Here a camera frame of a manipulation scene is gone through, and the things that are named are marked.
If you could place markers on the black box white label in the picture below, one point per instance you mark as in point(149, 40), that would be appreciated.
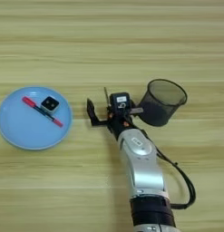
point(120, 101)

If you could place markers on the blue round plate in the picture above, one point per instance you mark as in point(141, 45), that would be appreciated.
point(25, 127)

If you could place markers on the red marker pen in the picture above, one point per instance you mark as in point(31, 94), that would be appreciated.
point(28, 102)

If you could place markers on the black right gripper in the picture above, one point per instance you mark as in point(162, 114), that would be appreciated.
point(121, 122)

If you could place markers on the black mesh pen cup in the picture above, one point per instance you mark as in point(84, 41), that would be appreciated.
point(161, 102)

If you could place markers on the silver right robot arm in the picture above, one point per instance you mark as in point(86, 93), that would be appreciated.
point(143, 169)

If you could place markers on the small black white cube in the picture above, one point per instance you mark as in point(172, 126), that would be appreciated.
point(50, 104)

